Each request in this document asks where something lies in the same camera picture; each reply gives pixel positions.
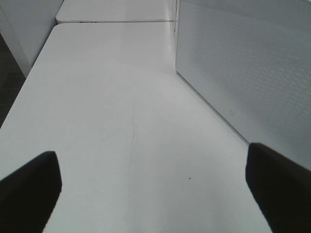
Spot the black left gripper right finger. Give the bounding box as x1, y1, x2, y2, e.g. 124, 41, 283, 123
245, 143, 311, 233

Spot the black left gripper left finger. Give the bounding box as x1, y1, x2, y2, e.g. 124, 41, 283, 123
0, 151, 62, 233

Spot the white microwave door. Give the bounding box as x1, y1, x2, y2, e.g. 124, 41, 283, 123
176, 0, 311, 168

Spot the white microwave oven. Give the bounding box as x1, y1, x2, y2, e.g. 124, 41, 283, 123
173, 0, 181, 48

